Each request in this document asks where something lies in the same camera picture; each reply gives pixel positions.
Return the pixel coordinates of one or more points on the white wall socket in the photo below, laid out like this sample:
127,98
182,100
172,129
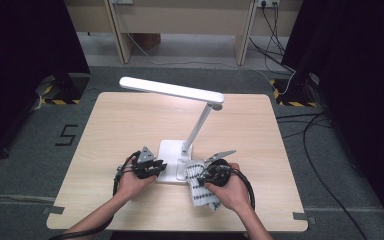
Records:
268,2

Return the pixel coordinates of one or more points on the stand base with striped tape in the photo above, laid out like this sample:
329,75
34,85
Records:
296,93
63,90

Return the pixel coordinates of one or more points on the black curtain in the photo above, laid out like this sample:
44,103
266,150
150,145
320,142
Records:
23,66
363,83

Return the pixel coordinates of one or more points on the grey tape piece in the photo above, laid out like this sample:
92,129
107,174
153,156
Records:
305,217
53,210

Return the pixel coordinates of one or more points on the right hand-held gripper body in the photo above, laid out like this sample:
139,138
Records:
218,173

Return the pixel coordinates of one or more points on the white cloth with black pattern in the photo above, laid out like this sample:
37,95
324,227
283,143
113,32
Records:
201,196

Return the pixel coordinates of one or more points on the brown cardboard box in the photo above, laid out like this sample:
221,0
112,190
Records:
150,40

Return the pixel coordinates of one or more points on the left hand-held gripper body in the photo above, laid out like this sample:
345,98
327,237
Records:
145,163

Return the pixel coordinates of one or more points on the beige wooden desk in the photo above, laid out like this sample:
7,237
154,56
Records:
180,16

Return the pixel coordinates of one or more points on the person's left hand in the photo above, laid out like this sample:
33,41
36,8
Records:
131,185

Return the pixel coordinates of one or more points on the white desk lamp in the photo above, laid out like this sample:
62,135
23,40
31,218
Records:
171,156

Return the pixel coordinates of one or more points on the person's right hand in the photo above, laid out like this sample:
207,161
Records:
233,193

